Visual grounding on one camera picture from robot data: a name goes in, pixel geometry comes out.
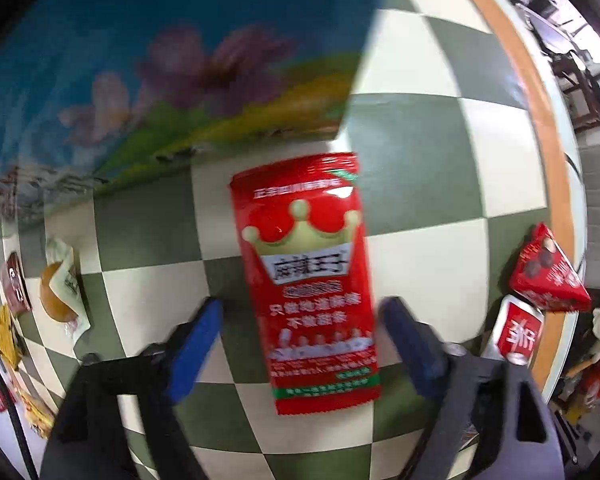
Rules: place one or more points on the small red triangular snack packet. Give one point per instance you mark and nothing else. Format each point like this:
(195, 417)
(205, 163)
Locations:
(545, 276)

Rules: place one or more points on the dark red snack packet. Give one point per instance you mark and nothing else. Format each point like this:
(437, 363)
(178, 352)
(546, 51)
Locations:
(14, 287)

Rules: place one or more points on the cardboard box with blue print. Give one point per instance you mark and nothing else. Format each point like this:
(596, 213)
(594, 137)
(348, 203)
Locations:
(155, 75)

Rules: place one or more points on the small yellow snack packet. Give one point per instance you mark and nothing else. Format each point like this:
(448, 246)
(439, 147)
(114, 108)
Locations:
(11, 351)

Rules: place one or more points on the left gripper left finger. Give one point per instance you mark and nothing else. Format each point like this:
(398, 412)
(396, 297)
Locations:
(181, 357)

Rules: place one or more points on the long red spicy strip packet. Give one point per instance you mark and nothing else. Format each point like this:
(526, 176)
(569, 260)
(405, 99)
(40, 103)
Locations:
(301, 232)

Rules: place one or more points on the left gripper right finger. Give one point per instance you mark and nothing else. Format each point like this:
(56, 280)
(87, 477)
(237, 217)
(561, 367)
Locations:
(424, 356)

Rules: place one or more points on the white red fish snack pouch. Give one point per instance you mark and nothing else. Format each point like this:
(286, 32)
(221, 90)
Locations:
(516, 331)

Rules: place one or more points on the bread in clear wrapper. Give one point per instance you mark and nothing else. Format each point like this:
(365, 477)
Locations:
(60, 292)

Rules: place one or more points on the green checkered mat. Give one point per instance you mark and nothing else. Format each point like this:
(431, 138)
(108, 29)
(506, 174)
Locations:
(450, 178)

